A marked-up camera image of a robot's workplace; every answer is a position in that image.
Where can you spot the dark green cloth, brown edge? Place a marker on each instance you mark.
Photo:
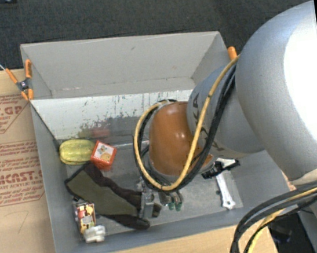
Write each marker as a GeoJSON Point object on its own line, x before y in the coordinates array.
{"type": "Point", "coordinates": [103, 193]}

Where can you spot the colourful bottle with white cap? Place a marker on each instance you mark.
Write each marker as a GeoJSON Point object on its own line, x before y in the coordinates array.
{"type": "Point", "coordinates": [86, 219]}

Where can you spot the red-orange printed cube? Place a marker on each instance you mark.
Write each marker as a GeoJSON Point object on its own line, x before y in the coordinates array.
{"type": "Point", "coordinates": [103, 155]}

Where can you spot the white wrench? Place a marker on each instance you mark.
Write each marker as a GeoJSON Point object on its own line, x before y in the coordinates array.
{"type": "Point", "coordinates": [223, 190]}

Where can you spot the green and yellow squash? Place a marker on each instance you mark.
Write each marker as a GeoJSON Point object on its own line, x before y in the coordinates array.
{"type": "Point", "coordinates": [75, 151]}

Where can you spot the brown cardboard board, red print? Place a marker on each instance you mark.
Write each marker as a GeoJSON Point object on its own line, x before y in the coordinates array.
{"type": "Point", "coordinates": [20, 224]}

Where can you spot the grey metal bin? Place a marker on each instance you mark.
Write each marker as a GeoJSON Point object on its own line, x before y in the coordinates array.
{"type": "Point", "coordinates": [115, 67]}

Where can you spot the black cylinder on white bracket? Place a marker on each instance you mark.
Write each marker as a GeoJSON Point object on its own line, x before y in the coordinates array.
{"type": "Point", "coordinates": [215, 170]}

